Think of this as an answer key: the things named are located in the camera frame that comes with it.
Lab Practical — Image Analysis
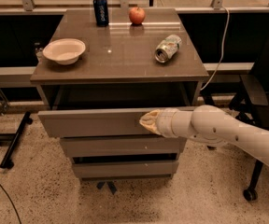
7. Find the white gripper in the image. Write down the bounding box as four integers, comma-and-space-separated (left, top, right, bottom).
139, 108, 177, 138

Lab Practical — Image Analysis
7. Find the grey top drawer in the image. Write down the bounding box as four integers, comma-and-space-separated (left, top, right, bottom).
38, 108, 153, 138

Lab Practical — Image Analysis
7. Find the grey drawer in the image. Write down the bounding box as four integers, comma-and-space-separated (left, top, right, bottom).
38, 108, 153, 138
60, 135, 186, 158
72, 161, 178, 179

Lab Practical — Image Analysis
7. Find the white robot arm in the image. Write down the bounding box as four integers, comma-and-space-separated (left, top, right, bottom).
139, 105, 269, 167

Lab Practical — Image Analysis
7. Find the grey middle drawer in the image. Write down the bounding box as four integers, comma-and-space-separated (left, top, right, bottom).
60, 135, 186, 158

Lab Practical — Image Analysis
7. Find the grey bottom drawer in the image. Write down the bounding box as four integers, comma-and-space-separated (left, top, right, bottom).
72, 161, 178, 179

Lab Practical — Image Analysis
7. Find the grey drawer cabinet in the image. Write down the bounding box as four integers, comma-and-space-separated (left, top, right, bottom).
30, 7, 210, 183

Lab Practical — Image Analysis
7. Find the green soda can lying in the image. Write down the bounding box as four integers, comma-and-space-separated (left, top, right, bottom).
155, 35, 182, 63

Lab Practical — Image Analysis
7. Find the red apple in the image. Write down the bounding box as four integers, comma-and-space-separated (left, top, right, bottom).
129, 7, 146, 25

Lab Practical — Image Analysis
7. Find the white bowl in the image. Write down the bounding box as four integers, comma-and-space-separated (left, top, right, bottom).
43, 38, 86, 65

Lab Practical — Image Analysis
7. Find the black office chair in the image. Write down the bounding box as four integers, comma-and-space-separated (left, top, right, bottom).
205, 0, 269, 203

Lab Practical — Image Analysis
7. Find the blue pepsi can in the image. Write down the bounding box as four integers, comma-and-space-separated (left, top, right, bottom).
93, 0, 109, 26

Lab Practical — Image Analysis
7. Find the black table foot bar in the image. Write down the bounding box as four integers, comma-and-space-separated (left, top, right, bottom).
0, 111, 33, 169

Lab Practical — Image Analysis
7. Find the white cable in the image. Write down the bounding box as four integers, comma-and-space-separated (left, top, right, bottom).
199, 7, 231, 92

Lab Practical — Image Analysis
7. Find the black floor cable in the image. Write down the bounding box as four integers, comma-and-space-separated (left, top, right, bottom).
0, 161, 22, 224

